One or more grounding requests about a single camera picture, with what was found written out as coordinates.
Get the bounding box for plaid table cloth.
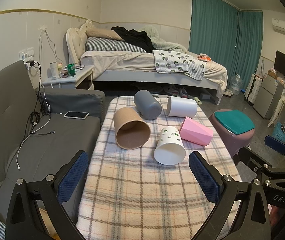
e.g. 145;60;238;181
75;95;244;240

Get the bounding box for checkered pillow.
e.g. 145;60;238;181
85;37;146;53

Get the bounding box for white plastic cup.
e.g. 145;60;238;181
167;96;197;118

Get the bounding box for beige bed sheet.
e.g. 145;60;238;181
79;50;228;97

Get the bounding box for grey sofa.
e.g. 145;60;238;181
0;61;106;221

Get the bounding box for green soda can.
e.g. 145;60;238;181
67;63;76;77

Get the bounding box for light green blanket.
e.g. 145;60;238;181
138;25;187;53

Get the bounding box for grey mini fridge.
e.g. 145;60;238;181
253;75;284;119

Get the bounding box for pink faceted cup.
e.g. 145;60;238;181
179;116;213;146

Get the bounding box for teal stool cushion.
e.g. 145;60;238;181
214;109;255;135

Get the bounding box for beige pillow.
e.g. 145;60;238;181
85;28;124;41

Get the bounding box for floral quilted mat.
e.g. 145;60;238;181
153;50;206;81

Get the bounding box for grey plastic cup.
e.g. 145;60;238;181
134;90;162;120

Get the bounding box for teal curtain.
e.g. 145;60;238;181
189;0;264;89

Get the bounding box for white floral paper cup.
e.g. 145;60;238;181
153;126;186;165

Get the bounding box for wall power outlet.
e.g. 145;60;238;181
19;47;34;61

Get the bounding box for black cable bundle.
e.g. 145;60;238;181
28;61;56;136

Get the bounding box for purple plastic stool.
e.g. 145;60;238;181
209;109;255;158

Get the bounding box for smartphone on sofa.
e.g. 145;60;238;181
64;111;89;120

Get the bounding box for brown paper cup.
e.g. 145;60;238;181
113;107;151;150

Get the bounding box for blue laundry basket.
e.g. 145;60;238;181
272;122;285;142

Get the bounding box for green slipper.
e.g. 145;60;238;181
194;96;202;105

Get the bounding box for orange snack packet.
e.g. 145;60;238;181
197;53;211;62

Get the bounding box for large water bottle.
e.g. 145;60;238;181
229;73;242;95

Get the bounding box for white tumbler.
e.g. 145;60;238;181
50;61;59;79

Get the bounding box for white charging cable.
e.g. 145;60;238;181
15;100;52;170

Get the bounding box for black clothing pile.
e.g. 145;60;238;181
111;27;155;53

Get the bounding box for white bed frame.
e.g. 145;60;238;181
66;20;228;104

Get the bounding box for white nightstand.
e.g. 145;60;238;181
43;66;94;90

